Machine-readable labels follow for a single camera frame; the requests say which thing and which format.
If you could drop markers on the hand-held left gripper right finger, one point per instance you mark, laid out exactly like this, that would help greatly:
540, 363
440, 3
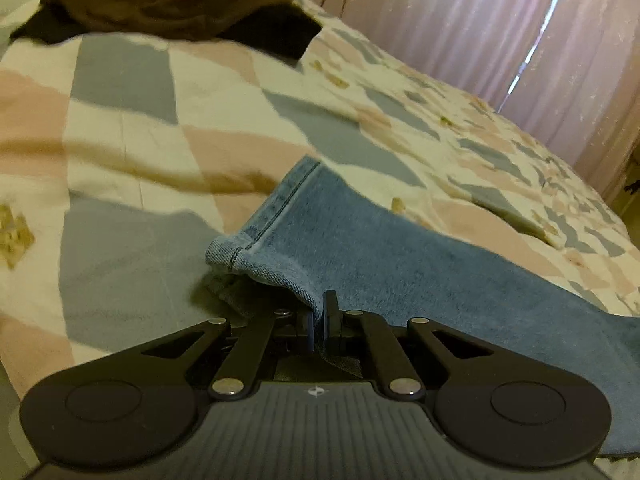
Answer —
328, 322

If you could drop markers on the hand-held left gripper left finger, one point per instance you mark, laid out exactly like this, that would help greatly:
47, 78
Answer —
311, 327

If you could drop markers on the blue denim jeans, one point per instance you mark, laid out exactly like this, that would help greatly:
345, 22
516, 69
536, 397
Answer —
400, 270

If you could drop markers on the checkered pastel quilt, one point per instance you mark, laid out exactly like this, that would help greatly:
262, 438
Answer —
125, 125

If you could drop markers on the pink curtain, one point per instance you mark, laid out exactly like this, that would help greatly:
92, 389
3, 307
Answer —
450, 25

